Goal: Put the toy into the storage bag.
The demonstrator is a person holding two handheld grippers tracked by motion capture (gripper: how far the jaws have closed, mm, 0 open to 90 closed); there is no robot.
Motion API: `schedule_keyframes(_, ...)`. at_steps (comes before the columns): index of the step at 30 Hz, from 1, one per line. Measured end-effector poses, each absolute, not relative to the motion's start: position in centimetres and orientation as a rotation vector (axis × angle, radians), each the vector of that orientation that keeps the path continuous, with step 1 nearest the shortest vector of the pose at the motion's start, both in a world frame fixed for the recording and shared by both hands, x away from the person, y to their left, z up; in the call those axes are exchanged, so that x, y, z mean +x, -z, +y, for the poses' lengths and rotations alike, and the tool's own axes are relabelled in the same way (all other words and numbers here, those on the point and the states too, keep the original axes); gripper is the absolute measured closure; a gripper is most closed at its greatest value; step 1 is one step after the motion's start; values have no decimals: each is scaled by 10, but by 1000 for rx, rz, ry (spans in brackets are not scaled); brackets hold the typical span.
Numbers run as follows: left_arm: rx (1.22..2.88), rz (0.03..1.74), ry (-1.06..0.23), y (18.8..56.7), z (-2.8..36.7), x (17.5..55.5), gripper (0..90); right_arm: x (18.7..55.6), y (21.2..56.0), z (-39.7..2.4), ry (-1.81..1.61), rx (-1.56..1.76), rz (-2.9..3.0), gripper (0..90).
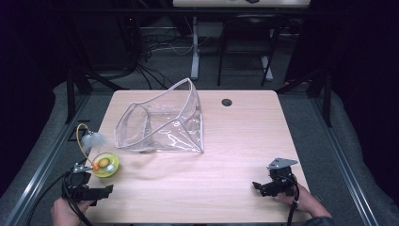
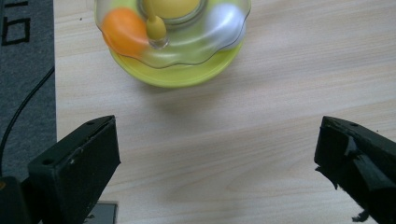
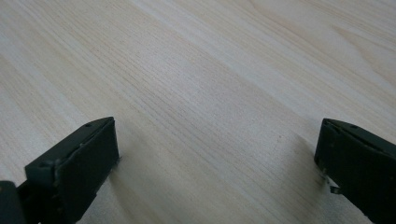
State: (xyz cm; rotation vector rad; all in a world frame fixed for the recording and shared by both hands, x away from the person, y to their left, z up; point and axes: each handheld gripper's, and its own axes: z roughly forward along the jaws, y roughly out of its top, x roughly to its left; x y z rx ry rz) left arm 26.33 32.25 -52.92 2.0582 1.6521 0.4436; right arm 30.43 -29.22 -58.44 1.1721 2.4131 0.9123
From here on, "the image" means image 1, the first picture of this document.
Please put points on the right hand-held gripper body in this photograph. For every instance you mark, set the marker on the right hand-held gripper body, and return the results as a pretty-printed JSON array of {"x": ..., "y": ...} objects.
[{"x": 282, "y": 180}]

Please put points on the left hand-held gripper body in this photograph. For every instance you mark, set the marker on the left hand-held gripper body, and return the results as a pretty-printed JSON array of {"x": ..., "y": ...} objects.
[{"x": 76, "y": 183}]

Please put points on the yellow-green feather cat toy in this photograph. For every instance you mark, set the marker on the yellow-green feather cat toy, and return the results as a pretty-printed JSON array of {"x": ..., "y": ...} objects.
[{"x": 106, "y": 165}]

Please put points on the clear plastic zipper bag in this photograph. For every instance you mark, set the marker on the clear plastic zipper bag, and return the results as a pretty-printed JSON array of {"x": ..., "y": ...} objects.
[{"x": 169, "y": 128}]

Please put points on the person's left hand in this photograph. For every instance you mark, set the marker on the person's left hand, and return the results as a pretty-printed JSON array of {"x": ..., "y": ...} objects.
[{"x": 64, "y": 213}]

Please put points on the person's right hand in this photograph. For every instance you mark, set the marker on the person's right hand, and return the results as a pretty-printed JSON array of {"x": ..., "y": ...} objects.
[{"x": 309, "y": 202}]

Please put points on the black metal stand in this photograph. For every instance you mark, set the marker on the black metal stand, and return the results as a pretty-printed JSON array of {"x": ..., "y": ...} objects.
[
  {"x": 70, "y": 94},
  {"x": 327, "y": 100}
]

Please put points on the black equipment tower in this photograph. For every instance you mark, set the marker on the black equipment tower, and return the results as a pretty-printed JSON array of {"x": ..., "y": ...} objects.
[{"x": 130, "y": 40}]

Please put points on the white desk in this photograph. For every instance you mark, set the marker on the white desk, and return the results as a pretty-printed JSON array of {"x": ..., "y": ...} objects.
[{"x": 195, "y": 47}]

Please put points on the black chair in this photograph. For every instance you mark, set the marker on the black chair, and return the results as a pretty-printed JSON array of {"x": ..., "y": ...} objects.
[{"x": 247, "y": 28}]

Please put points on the aluminium rail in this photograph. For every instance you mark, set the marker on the aluminium rail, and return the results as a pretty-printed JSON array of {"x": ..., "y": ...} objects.
[
  {"x": 345, "y": 163},
  {"x": 47, "y": 163}
]

